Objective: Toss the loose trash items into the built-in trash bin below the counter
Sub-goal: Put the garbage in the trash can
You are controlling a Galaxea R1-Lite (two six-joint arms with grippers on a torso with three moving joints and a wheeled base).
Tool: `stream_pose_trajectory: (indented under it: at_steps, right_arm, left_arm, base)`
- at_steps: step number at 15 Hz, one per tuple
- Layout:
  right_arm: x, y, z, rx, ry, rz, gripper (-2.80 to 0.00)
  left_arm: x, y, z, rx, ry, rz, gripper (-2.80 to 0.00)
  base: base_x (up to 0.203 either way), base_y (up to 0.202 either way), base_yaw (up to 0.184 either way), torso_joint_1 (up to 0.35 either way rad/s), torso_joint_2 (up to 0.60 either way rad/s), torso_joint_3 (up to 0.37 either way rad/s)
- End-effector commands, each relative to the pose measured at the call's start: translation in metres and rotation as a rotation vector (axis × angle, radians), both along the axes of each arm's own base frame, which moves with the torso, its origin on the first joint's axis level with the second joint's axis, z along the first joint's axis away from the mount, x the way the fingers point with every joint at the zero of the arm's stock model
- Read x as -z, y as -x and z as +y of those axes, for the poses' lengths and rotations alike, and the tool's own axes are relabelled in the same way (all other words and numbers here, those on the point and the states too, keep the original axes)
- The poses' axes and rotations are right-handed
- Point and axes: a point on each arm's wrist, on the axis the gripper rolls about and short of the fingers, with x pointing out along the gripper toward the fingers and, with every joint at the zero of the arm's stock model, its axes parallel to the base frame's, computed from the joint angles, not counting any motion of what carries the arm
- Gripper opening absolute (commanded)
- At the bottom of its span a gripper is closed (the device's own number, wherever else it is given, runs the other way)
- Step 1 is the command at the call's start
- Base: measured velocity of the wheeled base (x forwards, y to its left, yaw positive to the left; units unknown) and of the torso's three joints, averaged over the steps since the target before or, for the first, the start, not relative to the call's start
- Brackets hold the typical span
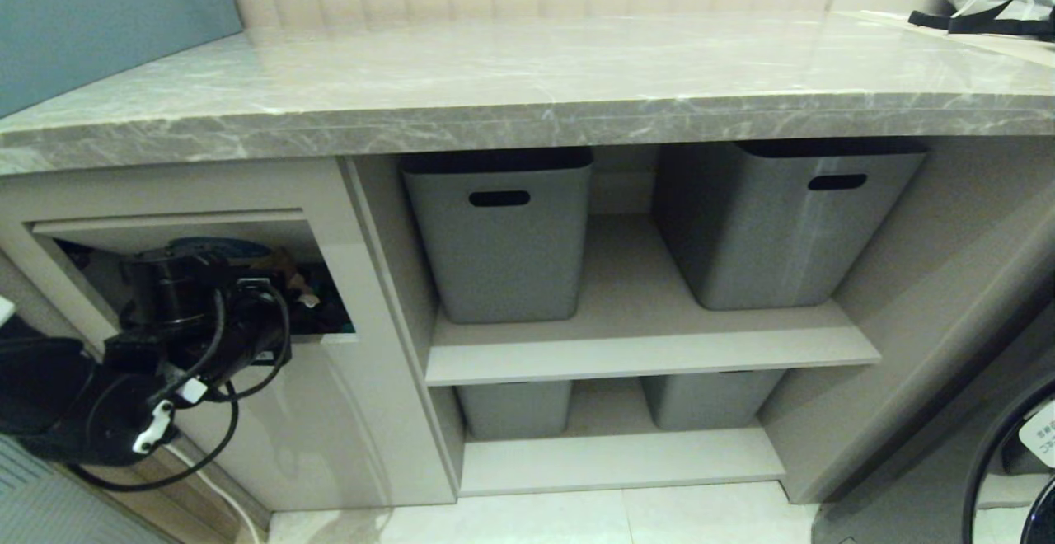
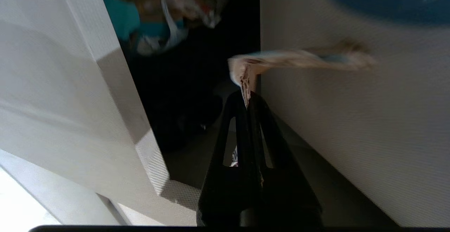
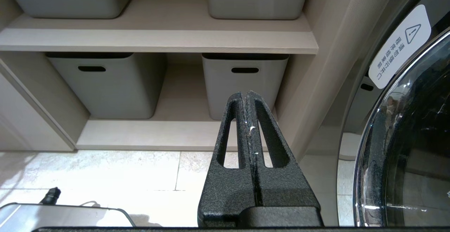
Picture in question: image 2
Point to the black trash bin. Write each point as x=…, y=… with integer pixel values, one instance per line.
x=182, y=95

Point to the white plastic bag trash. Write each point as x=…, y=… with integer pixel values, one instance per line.
x=190, y=3

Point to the paper wrapper trash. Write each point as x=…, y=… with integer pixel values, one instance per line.
x=299, y=59

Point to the white cabinet panel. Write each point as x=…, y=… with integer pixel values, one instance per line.
x=351, y=126

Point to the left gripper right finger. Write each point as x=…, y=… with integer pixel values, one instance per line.
x=288, y=198

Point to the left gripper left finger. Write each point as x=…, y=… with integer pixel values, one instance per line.
x=225, y=197

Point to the white cabinet door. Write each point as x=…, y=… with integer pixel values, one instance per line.
x=70, y=102

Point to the teal packaging trash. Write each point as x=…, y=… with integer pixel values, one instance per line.
x=121, y=15

